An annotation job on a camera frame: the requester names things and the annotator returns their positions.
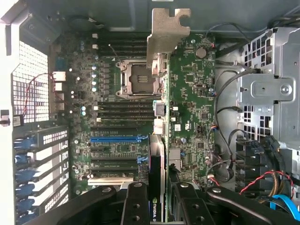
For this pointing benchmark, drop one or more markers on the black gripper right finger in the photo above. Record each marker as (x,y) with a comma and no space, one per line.
(192,206)

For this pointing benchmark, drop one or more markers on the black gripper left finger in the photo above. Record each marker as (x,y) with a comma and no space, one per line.
(137,206)

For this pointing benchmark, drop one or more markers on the white expansion slot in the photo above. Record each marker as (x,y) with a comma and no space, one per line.
(107,181)

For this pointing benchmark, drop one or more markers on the blue expansion slot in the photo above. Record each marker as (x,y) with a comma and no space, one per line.
(112,140)

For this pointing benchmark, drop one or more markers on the black disk power connector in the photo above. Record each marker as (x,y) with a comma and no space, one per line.
(253,164)

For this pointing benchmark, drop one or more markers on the green motherboard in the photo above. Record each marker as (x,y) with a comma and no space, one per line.
(194,112)

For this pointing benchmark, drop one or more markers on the blue slot retention clip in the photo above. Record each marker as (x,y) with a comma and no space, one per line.
(24,143)
(22,159)
(24,189)
(25,175)
(24,205)
(25,218)

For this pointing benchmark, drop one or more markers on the metal CPU socket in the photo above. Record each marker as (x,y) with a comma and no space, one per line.
(136,79)

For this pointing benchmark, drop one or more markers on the silver drive cage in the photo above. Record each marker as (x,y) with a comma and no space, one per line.
(269,89)

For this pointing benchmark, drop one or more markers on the round coin battery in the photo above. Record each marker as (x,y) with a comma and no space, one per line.
(201,52)

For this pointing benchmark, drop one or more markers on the black open PC case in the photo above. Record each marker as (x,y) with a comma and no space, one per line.
(187,14)

